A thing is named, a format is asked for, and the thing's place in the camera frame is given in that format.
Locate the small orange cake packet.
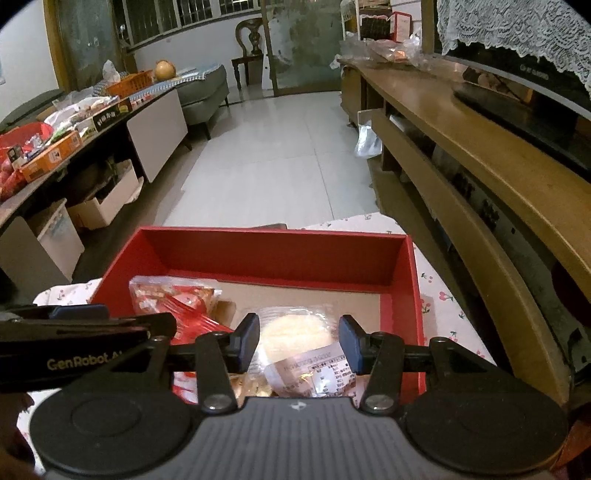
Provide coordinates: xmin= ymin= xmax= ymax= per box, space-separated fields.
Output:
xmin=263 ymin=344 xmax=358 ymax=398

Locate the small red white box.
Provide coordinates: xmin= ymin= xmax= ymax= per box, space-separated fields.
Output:
xmin=390 ymin=11 xmax=413 ymax=42

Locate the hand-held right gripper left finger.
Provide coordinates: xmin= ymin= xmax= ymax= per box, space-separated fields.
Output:
xmin=134 ymin=313 xmax=262 ymax=413

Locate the red plastic bag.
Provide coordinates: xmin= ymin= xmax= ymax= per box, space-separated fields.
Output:
xmin=0 ymin=122 xmax=54 ymax=199

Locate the white cardboard box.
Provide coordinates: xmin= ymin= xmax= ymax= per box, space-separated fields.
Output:
xmin=67 ymin=159 xmax=144 ymax=230

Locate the red snack packet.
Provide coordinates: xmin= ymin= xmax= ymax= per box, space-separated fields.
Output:
xmin=172 ymin=368 xmax=200 ymax=404

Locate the clear white cake packet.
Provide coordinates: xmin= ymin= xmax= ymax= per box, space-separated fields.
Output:
xmin=253 ymin=302 xmax=342 ymax=370

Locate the wooden television cabinet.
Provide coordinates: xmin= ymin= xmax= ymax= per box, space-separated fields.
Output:
xmin=337 ymin=58 xmax=591 ymax=407

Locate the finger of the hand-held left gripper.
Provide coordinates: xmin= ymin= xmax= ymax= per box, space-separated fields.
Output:
xmin=106 ymin=312 xmax=178 ymax=345
xmin=0 ymin=304 xmax=112 ymax=326

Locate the orange plastic basket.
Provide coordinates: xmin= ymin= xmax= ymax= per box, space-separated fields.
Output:
xmin=106 ymin=70 xmax=154 ymax=99

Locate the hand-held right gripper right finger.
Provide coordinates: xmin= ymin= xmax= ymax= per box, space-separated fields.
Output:
xmin=338 ymin=314 xmax=502 ymax=414

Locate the black printed box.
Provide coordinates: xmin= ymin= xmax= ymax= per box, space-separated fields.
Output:
xmin=92 ymin=98 xmax=134 ymax=131

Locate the red cardboard box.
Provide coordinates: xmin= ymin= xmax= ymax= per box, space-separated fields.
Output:
xmin=90 ymin=225 xmax=428 ymax=407

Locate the black television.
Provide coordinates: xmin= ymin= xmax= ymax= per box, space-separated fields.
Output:
xmin=431 ymin=0 xmax=591 ymax=185

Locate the white lace cloth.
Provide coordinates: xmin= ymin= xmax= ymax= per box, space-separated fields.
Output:
xmin=436 ymin=0 xmax=591 ymax=95

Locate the orange cardboard box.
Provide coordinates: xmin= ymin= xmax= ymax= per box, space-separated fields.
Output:
xmin=21 ymin=130 xmax=84 ymax=184

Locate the grey desk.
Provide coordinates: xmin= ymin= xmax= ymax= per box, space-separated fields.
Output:
xmin=0 ymin=88 xmax=190 ymax=282

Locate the grey sofa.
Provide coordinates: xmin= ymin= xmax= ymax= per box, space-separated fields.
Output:
xmin=175 ymin=64 xmax=230 ymax=139

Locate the white plastic bin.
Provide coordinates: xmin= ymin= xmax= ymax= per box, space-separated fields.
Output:
xmin=37 ymin=198 xmax=86 ymax=271

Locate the pile of plastic bags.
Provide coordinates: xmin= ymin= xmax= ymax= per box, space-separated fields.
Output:
xmin=344 ymin=36 xmax=435 ymax=70

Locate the clear plastic bag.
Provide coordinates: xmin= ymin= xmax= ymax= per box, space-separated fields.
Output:
xmin=355 ymin=121 xmax=384 ymax=160

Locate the wooden chair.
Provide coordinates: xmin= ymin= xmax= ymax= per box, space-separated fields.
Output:
xmin=231 ymin=18 xmax=266 ymax=90

